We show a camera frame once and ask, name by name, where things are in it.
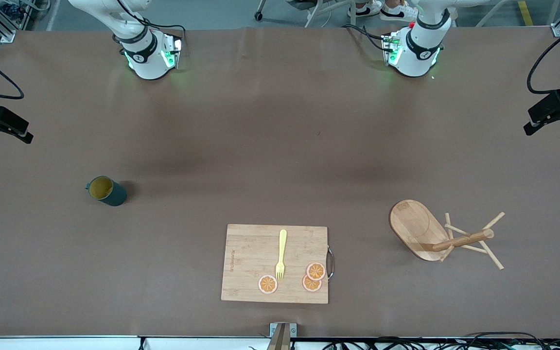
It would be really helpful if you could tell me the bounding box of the dark teal mug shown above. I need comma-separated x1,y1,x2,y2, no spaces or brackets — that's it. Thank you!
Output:
85,176,128,207

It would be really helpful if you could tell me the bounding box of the wooden mug rack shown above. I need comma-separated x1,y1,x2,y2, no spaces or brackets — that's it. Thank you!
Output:
389,199,506,271

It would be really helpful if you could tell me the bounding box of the white sneaker black swoosh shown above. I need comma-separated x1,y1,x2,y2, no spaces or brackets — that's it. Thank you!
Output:
380,1,419,23
348,0,384,18

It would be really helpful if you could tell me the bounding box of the office chair base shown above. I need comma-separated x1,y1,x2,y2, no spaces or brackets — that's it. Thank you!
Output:
255,0,358,28

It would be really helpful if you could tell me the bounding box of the bamboo cutting board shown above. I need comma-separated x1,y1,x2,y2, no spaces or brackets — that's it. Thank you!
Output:
221,224,335,305

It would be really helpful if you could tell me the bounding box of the yellow plastic fork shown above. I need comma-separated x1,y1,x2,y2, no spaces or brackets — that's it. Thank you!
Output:
275,229,288,281

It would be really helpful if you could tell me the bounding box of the black arm base cable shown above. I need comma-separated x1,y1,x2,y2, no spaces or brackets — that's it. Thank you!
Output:
115,0,187,39
347,24,388,52

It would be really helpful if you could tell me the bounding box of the white table edge rail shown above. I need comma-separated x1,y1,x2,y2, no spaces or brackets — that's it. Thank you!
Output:
0,335,271,350

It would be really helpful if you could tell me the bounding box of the black cable bundle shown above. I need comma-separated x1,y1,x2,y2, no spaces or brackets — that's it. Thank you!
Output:
321,332,560,350

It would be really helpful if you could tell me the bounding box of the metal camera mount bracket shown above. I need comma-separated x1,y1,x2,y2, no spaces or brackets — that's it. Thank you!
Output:
266,322,298,350

